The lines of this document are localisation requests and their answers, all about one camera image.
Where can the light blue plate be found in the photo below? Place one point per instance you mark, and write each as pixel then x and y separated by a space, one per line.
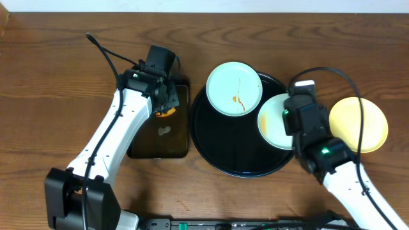
pixel 271 125
pixel 234 89

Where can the round black serving tray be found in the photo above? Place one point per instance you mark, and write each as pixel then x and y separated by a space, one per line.
pixel 233 145

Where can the yellow plate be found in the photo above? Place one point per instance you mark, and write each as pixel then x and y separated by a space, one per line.
pixel 344 120

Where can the green and orange sponge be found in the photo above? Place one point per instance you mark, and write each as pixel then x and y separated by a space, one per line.
pixel 166 113

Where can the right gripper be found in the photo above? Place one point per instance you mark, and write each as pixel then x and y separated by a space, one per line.
pixel 288 130

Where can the black rectangular water tray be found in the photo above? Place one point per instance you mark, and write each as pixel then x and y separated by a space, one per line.
pixel 165 137

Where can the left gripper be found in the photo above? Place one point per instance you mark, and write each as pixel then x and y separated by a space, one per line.
pixel 169 104

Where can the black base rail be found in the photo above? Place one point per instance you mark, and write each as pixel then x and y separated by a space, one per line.
pixel 327 221

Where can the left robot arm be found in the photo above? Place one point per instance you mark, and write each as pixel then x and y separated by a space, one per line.
pixel 81 196

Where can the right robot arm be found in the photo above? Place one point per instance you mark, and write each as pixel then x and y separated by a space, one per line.
pixel 326 145

